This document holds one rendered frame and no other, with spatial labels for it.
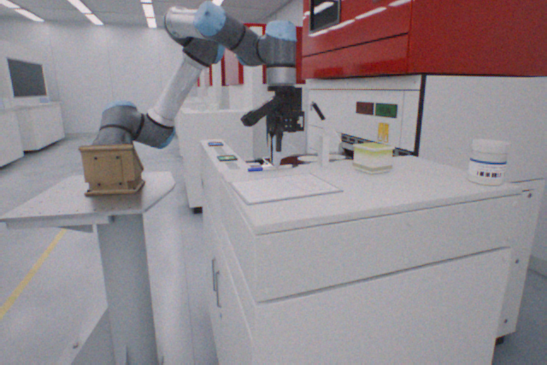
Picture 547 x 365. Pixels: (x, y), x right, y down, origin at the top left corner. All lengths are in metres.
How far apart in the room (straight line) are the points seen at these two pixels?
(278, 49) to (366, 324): 0.63
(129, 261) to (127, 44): 8.00
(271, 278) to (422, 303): 0.37
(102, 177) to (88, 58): 7.99
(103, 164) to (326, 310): 0.86
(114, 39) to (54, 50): 1.37
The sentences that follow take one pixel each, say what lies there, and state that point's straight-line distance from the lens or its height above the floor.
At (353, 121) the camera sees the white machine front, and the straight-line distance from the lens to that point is 1.36.
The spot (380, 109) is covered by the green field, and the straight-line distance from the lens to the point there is 1.21.
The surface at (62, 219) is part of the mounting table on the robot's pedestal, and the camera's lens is 1.11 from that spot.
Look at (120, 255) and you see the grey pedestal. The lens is 1.27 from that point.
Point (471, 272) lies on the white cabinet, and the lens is 0.85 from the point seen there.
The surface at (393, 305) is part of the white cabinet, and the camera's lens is 0.73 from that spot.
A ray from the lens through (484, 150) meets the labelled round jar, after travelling 0.82.
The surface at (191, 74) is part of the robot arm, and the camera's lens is 1.23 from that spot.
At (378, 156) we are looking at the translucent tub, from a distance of 0.80.
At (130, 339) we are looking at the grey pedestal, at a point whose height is 0.24.
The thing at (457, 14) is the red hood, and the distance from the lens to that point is 1.19.
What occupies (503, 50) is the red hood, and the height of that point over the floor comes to 1.30.
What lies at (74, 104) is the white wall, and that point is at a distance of 9.19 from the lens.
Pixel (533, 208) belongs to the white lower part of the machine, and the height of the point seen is 0.69.
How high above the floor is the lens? 1.18
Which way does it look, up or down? 13 degrees down
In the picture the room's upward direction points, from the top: straight up
